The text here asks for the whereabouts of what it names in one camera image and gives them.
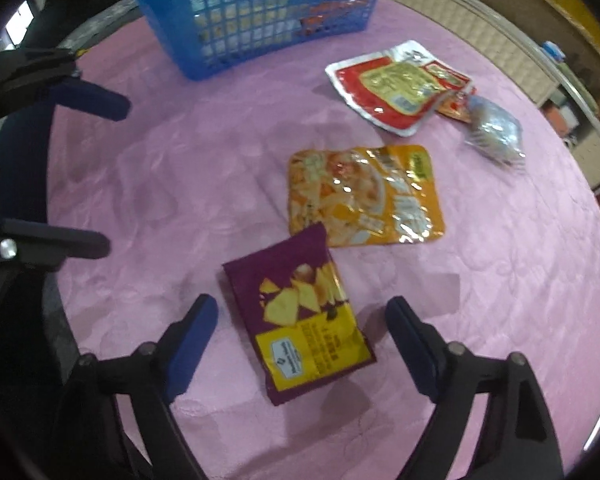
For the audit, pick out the blue tissue box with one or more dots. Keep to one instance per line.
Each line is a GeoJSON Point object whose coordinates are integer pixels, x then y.
{"type": "Point", "coordinates": [553, 52]}

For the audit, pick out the yellow snack packet green label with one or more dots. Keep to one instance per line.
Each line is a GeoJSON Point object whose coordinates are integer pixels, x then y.
{"type": "Point", "coordinates": [360, 195]}

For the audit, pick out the light blue clear snack packet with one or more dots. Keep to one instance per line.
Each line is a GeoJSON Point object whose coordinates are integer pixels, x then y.
{"type": "Point", "coordinates": [495, 127]}

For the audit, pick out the beige cracker packet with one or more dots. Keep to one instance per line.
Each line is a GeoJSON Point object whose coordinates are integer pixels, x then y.
{"type": "Point", "coordinates": [235, 17]}

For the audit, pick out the yellow television cover cloth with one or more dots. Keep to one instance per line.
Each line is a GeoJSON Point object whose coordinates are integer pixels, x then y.
{"type": "Point", "coordinates": [580, 5]}

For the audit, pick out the blue plastic basket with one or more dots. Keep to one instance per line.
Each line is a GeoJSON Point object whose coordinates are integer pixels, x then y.
{"type": "Point", "coordinates": [180, 55]}

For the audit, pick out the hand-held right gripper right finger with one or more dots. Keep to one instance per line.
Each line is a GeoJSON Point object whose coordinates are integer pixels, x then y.
{"type": "Point", "coordinates": [414, 345]}

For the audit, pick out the small orange red snack packet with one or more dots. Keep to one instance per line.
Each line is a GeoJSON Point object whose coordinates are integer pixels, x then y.
{"type": "Point", "coordinates": [452, 107]}

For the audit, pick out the cream television cabinet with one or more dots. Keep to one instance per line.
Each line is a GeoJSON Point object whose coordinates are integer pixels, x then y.
{"type": "Point", "coordinates": [480, 25]}

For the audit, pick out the purple snack packet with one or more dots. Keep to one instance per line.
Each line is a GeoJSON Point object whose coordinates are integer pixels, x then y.
{"type": "Point", "coordinates": [290, 320]}

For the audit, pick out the orange stick snack packet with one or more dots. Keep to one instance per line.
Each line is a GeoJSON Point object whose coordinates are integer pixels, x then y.
{"type": "Point", "coordinates": [330, 10]}

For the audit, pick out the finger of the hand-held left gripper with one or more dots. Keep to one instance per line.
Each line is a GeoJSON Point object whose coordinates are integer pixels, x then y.
{"type": "Point", "coordinates": [95, 99]}
{"type": "Point", "coordinates": [65, 244]}

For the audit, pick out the orange box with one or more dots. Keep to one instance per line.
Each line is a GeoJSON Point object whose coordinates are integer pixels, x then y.
{"type": "Point", "coordinates": [563, 118]}

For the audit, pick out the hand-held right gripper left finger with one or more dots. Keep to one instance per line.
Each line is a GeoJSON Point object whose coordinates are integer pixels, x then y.
{"type": "Point", "coordinates": [190, 350]}

